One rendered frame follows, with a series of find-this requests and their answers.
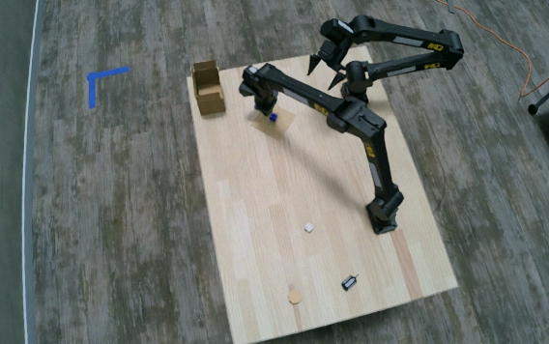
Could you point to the tan round disc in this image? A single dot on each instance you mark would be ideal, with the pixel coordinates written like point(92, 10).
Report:
point(294, 296)

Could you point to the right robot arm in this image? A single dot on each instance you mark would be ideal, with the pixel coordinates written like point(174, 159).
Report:
point(447, 47)

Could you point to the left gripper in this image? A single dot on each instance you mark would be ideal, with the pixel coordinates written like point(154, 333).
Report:
point(268, 104)

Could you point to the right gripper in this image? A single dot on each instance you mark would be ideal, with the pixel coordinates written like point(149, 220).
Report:
point(330, 63)

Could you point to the white die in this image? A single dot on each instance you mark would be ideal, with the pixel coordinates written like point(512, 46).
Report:
point(308, 227)

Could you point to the brown cardboard box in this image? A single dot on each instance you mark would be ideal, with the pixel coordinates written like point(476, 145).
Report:
point(208, 81)

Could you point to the beige mat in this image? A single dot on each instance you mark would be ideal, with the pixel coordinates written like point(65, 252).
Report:
point(274, 129)

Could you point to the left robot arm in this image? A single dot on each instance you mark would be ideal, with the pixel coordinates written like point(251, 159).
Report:
point(344, 115)

